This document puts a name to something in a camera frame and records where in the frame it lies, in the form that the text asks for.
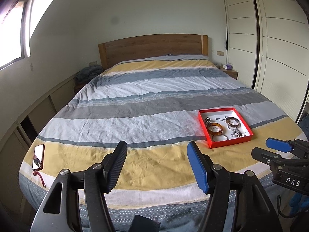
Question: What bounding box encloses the smartphone with red strap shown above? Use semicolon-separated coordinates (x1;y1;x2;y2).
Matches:
32;144;46;188

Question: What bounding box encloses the tortoiseshell bangle outside box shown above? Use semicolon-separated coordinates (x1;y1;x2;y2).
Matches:
225;116;240;128

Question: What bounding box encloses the wooden headboard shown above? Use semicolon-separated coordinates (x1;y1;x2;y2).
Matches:
98;34;208;70

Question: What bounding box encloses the wall switch plate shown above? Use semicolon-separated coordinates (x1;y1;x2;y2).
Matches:
217;51;225;56

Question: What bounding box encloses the purple tissue box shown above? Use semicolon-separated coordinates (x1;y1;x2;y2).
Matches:
222;63;233;70

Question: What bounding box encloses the white wardrobe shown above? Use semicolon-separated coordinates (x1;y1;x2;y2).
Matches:
224;0;308;122

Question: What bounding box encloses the dark clothes pile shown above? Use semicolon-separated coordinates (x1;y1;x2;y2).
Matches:
76;65;104;84

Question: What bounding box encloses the window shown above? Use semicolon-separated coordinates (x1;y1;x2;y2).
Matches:
1;0;29;69

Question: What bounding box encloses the red jewelry box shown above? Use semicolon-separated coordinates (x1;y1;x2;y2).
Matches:
198;107;254;149

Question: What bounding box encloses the wooden nightstand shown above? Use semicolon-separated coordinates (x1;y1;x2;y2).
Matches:
219;68;238;80

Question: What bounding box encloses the striped bed duvet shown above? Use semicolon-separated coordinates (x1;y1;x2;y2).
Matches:
19;55;305;231

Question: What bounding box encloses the tortoiseshell bangle in box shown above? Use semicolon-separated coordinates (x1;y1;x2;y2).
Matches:
206;123;223;136

